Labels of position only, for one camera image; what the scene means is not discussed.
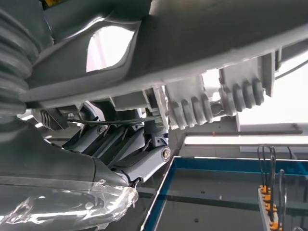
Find black cable loops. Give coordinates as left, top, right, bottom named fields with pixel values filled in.
left=257, top=145, right=288, bottom=224

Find white block orange clips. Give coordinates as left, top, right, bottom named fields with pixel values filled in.
left=257, top=185, right=283, bottom=231

